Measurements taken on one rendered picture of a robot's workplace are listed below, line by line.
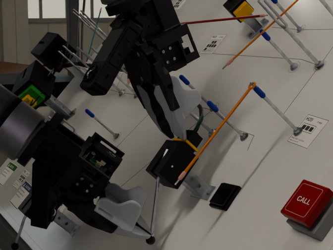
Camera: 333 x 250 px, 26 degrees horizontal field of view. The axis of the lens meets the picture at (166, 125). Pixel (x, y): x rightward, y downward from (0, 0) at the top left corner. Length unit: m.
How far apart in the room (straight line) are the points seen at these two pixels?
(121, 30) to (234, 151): 0.26
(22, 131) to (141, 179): 0.33
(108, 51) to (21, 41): 7.02
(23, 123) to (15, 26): 6.99
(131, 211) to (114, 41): 0.23
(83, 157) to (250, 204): 0.23
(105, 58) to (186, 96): 0.13
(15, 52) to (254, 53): 6.78
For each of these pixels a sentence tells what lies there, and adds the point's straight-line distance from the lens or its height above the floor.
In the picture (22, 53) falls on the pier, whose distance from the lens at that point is 8.00.
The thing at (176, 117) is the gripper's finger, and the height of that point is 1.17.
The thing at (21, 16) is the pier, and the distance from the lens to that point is 7.99.
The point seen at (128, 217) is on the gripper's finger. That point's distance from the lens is 1.00.
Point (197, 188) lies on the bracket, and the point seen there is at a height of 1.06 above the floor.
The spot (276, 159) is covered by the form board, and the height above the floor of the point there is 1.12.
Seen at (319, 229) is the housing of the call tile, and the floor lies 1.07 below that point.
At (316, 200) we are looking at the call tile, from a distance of 0.85.
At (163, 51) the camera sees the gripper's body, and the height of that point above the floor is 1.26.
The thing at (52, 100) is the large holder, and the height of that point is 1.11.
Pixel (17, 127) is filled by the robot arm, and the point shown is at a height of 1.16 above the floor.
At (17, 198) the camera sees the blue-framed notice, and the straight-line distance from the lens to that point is 1.64.
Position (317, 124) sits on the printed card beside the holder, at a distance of 1.00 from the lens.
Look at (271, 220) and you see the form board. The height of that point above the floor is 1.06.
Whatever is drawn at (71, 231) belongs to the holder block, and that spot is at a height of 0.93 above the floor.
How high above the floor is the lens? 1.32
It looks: 9 degrees down
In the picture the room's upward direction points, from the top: straight up
